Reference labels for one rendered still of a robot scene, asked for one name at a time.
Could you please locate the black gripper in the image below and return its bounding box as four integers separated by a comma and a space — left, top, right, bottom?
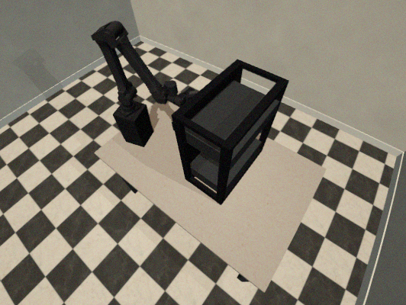
174, 94, 192, 107

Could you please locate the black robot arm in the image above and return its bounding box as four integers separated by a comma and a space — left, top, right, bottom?
91, 21, 196, 117

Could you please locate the black metal rack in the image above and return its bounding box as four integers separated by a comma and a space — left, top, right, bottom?
172, 59, 288, 205

